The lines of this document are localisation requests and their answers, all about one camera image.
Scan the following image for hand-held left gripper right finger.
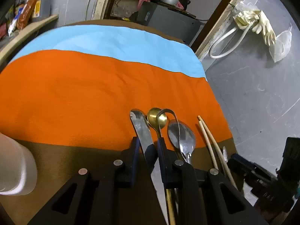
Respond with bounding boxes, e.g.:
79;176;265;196
157;138;268;225

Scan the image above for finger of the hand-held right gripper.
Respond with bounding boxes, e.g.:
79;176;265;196
227;153;279;182

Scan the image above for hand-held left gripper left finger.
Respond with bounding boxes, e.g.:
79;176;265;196
27;136;141;225

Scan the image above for steel table knife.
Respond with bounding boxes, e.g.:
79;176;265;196
130;109;169;225

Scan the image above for white utensil holder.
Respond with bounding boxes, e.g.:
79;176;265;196
0;131;38;196

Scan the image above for wooden chopstick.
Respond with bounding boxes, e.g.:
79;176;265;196
198;121;220;171
197;115;238;190

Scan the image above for large steel spoon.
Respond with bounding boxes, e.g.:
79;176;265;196
167;119;197;166

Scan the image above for gold spoon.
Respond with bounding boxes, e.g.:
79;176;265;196
147;107;177;225

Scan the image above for orange blue brown striped cloth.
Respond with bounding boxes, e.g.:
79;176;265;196
0;20;237;225

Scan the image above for clear plastic bag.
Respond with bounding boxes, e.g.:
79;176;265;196
268;25;294;63

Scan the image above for cream rubber gloves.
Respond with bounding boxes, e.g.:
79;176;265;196
234;9;277;45

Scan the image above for grey metal cabinet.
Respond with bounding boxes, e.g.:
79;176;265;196
136;1;202;45

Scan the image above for cooking oil jug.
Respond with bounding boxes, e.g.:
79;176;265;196
31;0;53;19

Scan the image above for blue white packet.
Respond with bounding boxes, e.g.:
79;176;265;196
8;4;27;36

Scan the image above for orange snack packet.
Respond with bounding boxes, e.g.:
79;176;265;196
16;0;41;30

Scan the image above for white hose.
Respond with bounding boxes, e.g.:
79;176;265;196
208;23;252;59

